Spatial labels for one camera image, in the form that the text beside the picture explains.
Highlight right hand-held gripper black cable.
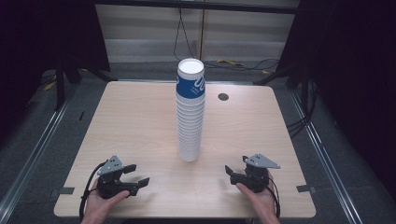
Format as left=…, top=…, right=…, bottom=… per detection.
left=266, top=176, right=282, bottom=219

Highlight person's right hand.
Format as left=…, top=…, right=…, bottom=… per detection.
left=234, top=173, right=281, bottom=224

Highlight blue banded paper cup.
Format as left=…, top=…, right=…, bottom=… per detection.
left=175, top=58, right=206, bottom=101

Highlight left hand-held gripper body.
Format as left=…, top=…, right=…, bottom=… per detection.
left=95, top=154, right=125, bottom=201

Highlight grey tape piece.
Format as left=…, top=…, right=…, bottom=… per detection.
left=295, top=184, right=317, bottom=193
left=57, top=186, right=76, bottom=196

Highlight metal floor rail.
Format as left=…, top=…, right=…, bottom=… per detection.
left=0, top=98, right=72, bottom=217
left=290, top=89, right=364, bottom=224

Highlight black floor cables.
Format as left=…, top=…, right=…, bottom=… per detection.
left=204, top=58, right=281, bottom=73

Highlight hand-held gripper black cable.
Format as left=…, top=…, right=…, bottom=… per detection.
left=266, top=176, right=282, bottom=219
left=78, top=161, right=108, bottom=222

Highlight bundle of black cables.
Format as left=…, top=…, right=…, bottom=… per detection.
left=285, top=77, right=319, bottom=138

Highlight stack of white paper cups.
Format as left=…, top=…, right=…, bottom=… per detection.
left=175, top=92, right=206, bottom=163

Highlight left hand-held gripper black cable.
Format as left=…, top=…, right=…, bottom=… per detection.
left=78, top=161, right=108, bottom=222

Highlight black metal stand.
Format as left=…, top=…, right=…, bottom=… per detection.
left=252, top=62, right=311, bottom=108
left=53, top=59, right=119, bottom=112

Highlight hanging black wall cable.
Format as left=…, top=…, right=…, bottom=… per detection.
left=173, top=7, right=201, bottom=62

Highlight dark overhead crossbar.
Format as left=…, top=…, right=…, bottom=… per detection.
left=92, top=0, right=301, bottom=15

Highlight black curtain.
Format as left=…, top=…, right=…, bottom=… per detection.
left=276, top=0, right=396, bottom=202
left=0, top=0, right=111, bottom=147

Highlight person's left hand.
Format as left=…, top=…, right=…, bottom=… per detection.
left=80, top=179, right=131, bottom=224

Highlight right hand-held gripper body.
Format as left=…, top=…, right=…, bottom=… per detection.
left=242, top=152, right=281, bottom=194

